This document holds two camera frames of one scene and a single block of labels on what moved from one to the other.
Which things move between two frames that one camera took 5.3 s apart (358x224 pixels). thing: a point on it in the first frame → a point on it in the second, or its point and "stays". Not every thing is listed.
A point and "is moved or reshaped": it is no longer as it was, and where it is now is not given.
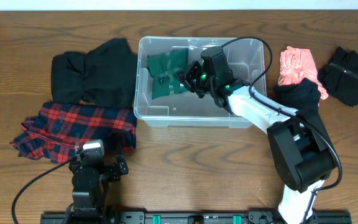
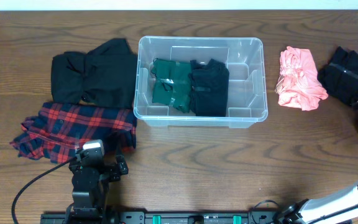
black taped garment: x=344 y=78 stays
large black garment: x=105 y=75 stays
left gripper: x=112 y=172 stays
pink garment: x=296 y=64 stays
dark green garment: x=162 y=68 is moved or reshaped
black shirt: x=302 y=96 is moved or reshaped
